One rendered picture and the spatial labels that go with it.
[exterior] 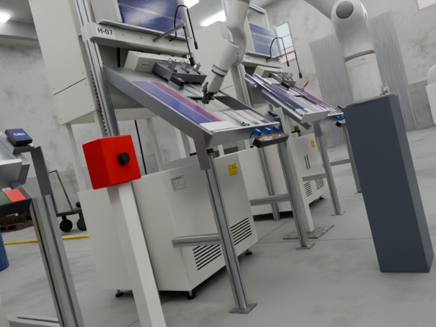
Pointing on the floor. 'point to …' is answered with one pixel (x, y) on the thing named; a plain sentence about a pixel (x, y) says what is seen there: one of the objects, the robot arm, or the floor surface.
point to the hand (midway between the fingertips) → (205, 99)
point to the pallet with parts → (15, 222)
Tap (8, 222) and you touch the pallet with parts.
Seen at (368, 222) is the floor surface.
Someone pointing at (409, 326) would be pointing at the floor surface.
